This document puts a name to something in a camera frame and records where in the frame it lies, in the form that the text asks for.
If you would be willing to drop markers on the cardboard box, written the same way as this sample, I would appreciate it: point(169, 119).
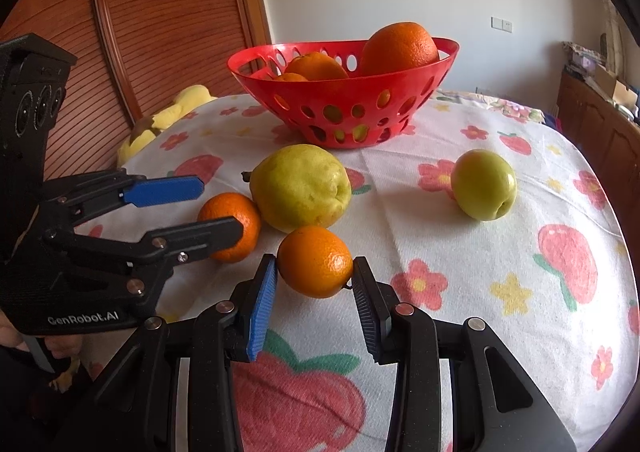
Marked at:
point(605, 82)

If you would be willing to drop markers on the red perforated plastic basket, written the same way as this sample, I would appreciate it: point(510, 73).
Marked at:
point(305, 92)

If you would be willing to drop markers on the yellow plush toy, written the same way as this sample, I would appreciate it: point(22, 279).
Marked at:
point(187, 100)

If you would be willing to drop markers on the brown wooden wardrobe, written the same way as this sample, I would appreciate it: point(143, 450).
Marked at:
point(165, 32)

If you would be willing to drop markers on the purple box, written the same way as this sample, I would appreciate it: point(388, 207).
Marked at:
point(582, 66)

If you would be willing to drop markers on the white fruit print towel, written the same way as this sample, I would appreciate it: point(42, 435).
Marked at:
point(425, 232)

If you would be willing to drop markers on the floral blanket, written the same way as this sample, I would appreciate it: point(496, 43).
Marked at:
point(500, 107)

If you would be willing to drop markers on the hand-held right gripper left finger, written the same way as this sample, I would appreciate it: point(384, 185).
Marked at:
point(260, 312)

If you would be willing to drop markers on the floral cloth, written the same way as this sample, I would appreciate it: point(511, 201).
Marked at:
point(582, 51)

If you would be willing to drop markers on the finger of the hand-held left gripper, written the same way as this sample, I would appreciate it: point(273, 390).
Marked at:
point(210, 234)
point(165, 190)

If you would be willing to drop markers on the green apple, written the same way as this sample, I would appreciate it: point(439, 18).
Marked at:
point(331, 113)
point(482, 182)

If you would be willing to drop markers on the small orange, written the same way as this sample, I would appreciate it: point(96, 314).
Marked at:
point(235, 204)
point(315, 259)
point(290, 78)

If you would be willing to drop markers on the large yellow pear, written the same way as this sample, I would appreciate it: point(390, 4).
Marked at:
point(300, 187)

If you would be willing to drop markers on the large orange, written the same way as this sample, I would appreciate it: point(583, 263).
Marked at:
point(397, 50)

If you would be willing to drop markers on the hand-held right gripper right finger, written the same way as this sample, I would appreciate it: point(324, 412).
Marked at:
point(367, 312)

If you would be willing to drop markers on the white wall switch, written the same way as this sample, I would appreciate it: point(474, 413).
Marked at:
point(502, 24)

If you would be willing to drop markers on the medium orange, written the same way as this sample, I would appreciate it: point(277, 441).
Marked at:
point(315, 67)

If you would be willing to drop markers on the person's left hand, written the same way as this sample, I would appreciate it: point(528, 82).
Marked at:
point(65, 344)

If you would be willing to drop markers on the light curtain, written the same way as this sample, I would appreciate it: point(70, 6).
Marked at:
point(617, 32)

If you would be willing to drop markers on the brown wooden cabinet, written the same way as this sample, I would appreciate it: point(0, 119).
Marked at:
point(600, 132)

